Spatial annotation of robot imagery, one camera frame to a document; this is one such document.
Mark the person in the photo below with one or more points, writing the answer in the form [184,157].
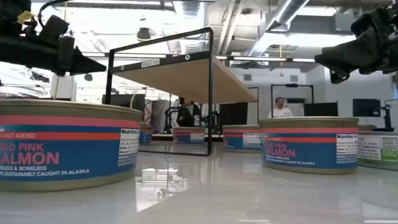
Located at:
[186,116]
[280,112]

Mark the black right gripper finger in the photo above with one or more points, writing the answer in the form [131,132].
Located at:
[348,56]
[339,76]

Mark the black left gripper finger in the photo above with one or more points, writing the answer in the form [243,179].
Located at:
[87,65]

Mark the white board with drawings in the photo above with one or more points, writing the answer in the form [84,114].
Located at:
[297,109]

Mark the black partition panel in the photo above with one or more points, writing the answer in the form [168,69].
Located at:
[233,113]

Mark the grey wall vent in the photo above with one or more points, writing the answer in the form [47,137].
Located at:
[247,77]
[293,78]

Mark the black screen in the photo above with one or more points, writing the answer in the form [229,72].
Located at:
[124,101]

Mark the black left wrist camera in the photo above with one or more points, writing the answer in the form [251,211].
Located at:
[53,29]

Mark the yellow tape tag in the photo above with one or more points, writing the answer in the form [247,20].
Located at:
[25,16]

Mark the ceiling light strip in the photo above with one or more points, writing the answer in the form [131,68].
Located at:
[303,60]
[258,58]

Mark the black wall monitor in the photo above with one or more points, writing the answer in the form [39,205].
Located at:
[367,108]

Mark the pale hanging cloth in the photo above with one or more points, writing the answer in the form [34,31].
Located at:
[160,115]

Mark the black round dome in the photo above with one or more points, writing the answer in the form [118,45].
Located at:
[88,77]

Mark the black camera stand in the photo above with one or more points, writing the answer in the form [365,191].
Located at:
[387,118]

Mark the tuna can silver lid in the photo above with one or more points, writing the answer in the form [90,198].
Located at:
[377,149]

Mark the wooden box platform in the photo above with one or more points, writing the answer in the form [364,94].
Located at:
[186,77]

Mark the black metal frame stand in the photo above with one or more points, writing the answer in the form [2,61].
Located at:
[292,85]

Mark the black ceiling fixture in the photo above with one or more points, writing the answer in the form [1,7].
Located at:
[144,33]

